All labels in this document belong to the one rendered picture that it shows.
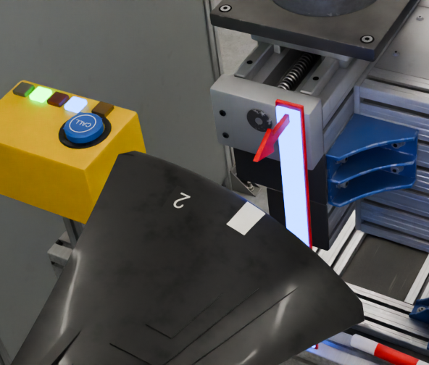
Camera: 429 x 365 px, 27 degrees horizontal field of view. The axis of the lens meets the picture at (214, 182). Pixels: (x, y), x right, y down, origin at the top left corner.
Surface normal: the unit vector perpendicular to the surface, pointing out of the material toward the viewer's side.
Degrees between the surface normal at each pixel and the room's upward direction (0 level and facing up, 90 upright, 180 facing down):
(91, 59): 90
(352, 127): 0
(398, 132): 0
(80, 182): 90
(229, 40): 0
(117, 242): 8
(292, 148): 90
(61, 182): 90
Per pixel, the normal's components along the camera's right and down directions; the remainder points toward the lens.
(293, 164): -0.49, 0.64
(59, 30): 0.86, 0.27
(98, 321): -0.02, -0.74
